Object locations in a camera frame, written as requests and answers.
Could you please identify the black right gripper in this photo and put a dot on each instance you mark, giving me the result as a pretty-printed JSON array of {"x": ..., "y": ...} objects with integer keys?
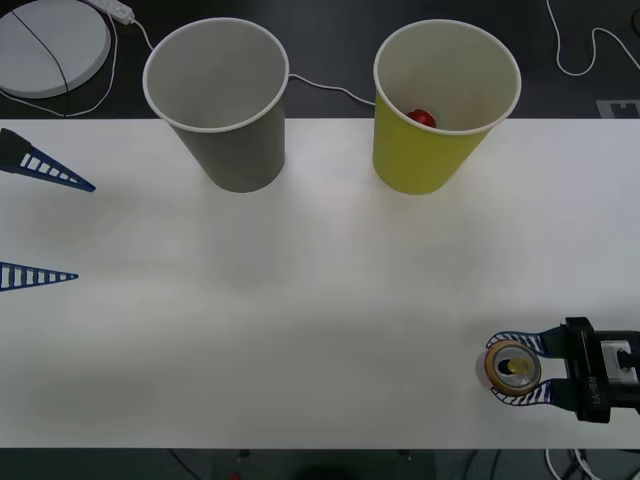
[{"x": 590, "y": 380}]

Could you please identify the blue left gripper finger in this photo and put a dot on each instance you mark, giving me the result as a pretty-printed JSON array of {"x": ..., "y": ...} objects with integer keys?
[
  {"x": 50, "y": 276},
  {"x": 20, "y": 155}
]

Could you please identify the drink can with gold top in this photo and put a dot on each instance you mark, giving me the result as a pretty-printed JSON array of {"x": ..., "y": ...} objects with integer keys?
[{"x": 514, "y": 369}]

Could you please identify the round white disc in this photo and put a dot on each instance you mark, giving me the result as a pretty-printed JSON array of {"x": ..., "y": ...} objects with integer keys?
[{"x": 30, "y": 65}]

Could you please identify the white power strip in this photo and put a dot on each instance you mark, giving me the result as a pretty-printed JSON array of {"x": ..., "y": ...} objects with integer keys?
[{"x": 112, "y": 7}]

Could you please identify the grey plastic bin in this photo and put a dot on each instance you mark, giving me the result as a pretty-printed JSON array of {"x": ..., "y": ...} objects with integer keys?
[{"x": 235, "y": 155}]

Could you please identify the yellow-green plastic bin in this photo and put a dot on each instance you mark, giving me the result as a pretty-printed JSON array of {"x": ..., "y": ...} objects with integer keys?
[{"x": 420, "y": 160}]

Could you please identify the grey floor plate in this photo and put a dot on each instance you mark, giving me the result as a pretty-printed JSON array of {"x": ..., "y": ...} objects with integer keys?
[{"x": 617, "y": 108}]

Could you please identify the red can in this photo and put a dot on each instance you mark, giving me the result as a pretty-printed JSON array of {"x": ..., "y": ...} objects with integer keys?
[{"x": 422, "y": 118}]

